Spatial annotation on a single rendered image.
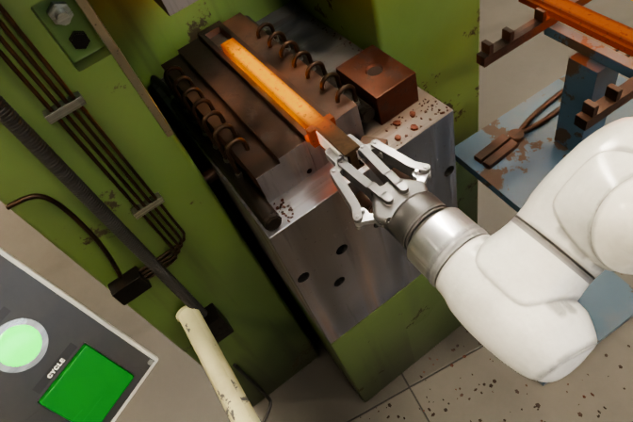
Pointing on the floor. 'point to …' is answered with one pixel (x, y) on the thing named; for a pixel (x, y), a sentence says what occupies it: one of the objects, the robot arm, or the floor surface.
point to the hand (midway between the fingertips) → (337, 144)
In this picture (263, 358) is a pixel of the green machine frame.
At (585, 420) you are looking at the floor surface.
